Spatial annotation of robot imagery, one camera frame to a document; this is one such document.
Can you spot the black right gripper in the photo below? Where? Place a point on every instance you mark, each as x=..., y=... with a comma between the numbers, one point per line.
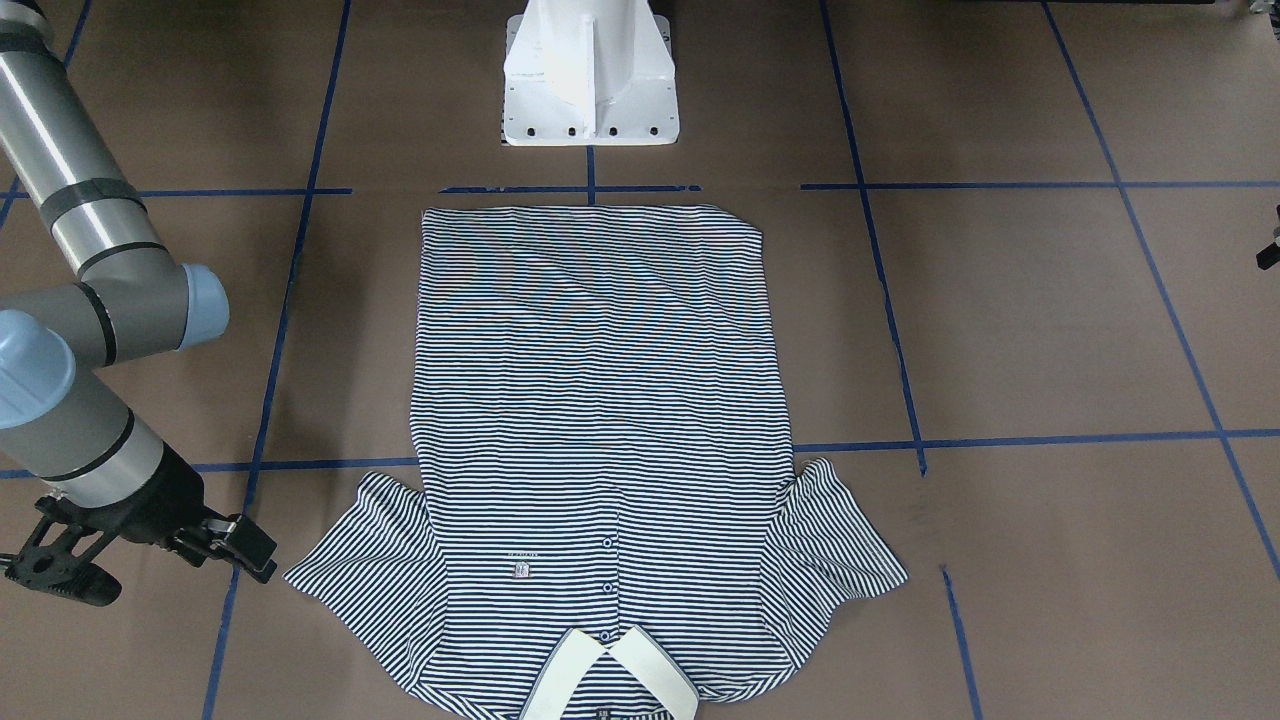
x=152, y=503

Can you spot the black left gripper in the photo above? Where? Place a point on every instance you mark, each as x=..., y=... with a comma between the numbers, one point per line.
x=1270, y=250

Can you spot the blue white striped polo shirt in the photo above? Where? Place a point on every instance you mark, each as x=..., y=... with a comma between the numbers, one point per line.
x=610, y=523

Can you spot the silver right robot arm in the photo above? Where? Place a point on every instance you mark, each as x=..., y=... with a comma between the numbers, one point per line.
x=110, y=476

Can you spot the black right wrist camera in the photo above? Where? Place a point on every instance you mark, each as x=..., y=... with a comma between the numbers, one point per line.
x=235, y=539

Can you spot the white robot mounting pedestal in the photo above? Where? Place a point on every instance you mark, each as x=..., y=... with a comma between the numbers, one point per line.
x=589, y=73

